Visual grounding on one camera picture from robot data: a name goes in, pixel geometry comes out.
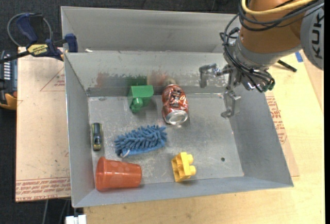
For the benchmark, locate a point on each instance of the crushed red soda can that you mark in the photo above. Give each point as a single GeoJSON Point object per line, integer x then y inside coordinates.
{"type": "Point", "coordinates": [174, 104]}

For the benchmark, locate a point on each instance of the blue chenille duster pad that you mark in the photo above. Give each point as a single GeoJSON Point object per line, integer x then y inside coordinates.
{"type": "Point", "coordinates": [141, 139]}

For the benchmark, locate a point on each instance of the green toy building block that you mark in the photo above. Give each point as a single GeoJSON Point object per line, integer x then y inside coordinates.
{"type": "Point", "coordinates": [139, 95]}

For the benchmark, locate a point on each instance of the grey metal bin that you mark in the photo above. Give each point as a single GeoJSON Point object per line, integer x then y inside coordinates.
{"type": "Point", "coordinates": [211, 140]}

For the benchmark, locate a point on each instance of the yellow toy building block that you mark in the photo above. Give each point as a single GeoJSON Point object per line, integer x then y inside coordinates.
{"type": "Point", "coordinates": [183, 167]}

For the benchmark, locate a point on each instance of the orange plastic cup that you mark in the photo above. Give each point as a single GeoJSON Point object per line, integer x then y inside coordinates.
{"type": "Point", "coordinates": [117, 174]}

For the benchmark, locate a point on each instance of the dark green toy car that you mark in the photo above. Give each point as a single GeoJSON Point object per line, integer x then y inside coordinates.
{"type": "Point", "coordinates": [97, 136]}

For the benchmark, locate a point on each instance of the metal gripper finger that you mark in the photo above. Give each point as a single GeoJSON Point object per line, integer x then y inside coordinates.
{"type": "Point", "coordinates": [206, 68]}
{"type": "Point", "coordinates": [233, 103]}

